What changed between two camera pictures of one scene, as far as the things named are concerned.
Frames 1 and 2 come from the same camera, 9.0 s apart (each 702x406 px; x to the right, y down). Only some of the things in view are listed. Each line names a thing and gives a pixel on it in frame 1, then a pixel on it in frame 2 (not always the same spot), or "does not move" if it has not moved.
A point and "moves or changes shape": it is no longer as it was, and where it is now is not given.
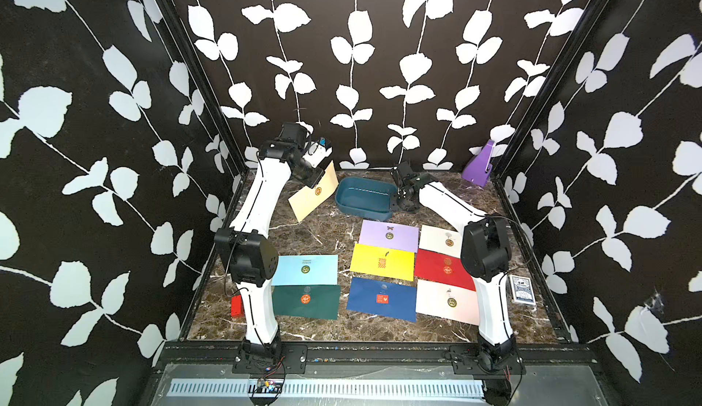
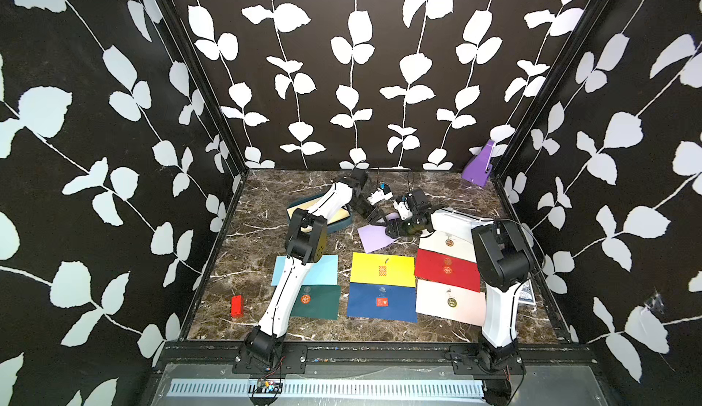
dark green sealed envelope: (307, 301) does not move
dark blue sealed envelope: (383, 299) does not move
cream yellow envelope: (304, 201) to (339, 215)
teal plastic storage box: (366, 197) moves or changes shape
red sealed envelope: (444, 270) does not move
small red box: (237, 307) does not move
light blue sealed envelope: (306, 270) does not move
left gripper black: (313, 177) to (378, 214)
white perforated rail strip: (335, 388) does not move
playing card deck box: (522, 289) does not move
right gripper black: (413, 208) to (396, 229)
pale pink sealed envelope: (446, 302) does not move
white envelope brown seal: (445, 241) does not move
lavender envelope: (389, 235) moves or changes shape
